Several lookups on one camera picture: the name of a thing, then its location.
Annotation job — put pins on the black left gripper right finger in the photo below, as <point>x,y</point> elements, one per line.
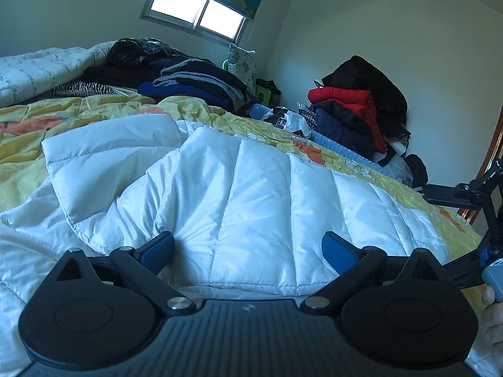
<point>371,282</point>

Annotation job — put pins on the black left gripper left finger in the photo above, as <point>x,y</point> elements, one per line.
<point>124,283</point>

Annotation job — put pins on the white puffer jacket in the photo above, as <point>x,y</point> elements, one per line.
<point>220,196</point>

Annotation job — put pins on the red and black clothes pile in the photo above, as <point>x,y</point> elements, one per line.
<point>358,107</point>

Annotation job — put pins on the dark folded clothes pile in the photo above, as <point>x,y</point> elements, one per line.
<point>152,68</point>

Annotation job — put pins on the right hand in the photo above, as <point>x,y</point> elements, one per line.
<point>492,319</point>

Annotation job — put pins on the silver crumpled plastic bag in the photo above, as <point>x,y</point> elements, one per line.
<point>289,121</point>

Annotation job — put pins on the yellow floral bed sheet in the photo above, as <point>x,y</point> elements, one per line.
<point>78,125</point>

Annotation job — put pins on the blue knitted blanket edge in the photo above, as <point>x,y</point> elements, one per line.
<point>258,112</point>

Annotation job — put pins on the green plastic object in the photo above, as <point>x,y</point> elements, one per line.
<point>266,92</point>

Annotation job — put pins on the white printed quilt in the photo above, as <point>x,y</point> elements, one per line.
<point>29,75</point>

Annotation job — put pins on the floral patterned pillow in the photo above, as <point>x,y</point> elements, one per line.
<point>241,63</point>

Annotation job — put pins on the bright window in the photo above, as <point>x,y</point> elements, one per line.
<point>205,18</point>

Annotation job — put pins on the brown wooden door frame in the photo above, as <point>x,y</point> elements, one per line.
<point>494,151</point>

